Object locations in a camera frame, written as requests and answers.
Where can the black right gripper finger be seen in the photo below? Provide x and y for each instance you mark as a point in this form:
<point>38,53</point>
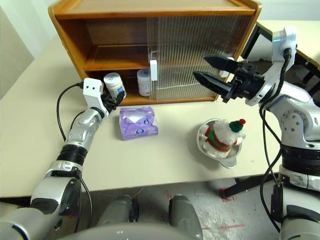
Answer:
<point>215,83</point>
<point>222,63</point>

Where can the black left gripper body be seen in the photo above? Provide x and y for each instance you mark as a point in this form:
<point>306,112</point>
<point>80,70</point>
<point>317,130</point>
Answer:
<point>110,102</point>

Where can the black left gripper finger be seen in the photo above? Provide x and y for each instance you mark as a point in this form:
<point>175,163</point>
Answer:
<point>120,96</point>
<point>105,91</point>

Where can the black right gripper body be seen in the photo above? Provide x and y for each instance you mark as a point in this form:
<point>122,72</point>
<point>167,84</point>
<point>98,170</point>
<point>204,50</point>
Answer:
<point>246,80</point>

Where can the white plastic jar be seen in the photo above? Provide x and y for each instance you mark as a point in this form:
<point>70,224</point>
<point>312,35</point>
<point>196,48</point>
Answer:
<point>113,82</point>
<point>143,83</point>

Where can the ribbed clear sliding door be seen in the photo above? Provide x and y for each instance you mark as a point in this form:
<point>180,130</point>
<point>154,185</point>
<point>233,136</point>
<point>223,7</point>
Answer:
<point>190,50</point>

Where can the white plush toy with christmas hat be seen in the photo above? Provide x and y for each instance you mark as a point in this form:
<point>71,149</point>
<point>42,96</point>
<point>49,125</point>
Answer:
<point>220,140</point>

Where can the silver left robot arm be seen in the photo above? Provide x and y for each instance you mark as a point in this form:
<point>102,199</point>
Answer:
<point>80,127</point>

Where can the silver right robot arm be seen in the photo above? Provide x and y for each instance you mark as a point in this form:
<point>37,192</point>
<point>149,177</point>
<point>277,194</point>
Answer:
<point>295,117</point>

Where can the wooden cabinet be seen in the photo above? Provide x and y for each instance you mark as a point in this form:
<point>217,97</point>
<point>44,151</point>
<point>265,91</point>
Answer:
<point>72,45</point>

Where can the purple tissue pack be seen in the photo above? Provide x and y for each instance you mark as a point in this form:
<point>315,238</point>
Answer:
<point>137,125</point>

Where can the stainless steel bowl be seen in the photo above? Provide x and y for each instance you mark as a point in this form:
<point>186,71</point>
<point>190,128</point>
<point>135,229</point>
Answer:
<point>228,162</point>

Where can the black table leg base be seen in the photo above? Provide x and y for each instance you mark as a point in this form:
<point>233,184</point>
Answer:
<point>240,187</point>

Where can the grey left robot leg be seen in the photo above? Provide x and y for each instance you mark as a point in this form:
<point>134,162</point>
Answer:
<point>115,210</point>

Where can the grey robot leg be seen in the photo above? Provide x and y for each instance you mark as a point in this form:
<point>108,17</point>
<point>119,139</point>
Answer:
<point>185,212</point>
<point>115,210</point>

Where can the silver robot torso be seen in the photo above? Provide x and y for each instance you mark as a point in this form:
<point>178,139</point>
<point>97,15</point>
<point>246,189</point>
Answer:
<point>125,232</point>

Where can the grey right robot leg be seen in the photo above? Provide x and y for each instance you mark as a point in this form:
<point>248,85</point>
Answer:
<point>185,212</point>

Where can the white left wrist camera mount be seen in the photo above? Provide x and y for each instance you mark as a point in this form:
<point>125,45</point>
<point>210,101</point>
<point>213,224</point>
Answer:
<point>91,90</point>

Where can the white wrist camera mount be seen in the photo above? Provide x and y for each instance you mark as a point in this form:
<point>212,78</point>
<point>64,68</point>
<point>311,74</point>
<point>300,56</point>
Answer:
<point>271,75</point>
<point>91,90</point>

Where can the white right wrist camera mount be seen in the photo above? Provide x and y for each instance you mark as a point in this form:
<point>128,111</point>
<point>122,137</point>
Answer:
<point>271,75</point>

